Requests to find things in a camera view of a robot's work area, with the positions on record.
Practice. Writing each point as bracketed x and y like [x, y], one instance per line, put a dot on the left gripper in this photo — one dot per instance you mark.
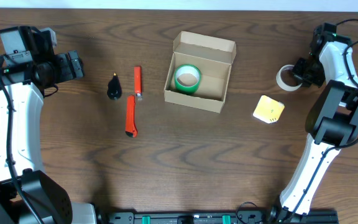
[74, 65]

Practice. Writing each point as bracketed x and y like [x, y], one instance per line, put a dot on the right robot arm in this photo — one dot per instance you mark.
[331, 124]

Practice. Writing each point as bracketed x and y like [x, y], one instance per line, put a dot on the orange utility knife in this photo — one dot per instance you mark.
[131, 129]

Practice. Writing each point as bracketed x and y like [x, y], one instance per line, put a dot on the yellow white square packet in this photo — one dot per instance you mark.
[268, 110]

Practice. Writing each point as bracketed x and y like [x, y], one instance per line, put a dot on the black teardrop glue bottle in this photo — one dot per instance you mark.
[114, 91]

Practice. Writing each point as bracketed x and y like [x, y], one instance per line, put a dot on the white tape roll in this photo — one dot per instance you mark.
[280, 82]

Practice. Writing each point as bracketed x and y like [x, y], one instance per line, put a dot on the open cardboard box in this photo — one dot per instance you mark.
[214, 58]

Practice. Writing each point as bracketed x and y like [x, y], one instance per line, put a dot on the small orange lighter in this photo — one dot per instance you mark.
[137, 81]

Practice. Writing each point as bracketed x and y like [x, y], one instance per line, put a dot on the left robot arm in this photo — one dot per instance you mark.
[27, 193]

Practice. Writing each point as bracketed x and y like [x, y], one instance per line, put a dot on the green tape roll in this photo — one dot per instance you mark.
[187, 79]

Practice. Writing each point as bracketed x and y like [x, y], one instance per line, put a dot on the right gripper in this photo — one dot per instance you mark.
[305, 72]

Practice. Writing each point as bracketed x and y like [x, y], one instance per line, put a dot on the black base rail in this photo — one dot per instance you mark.
[252, 216]

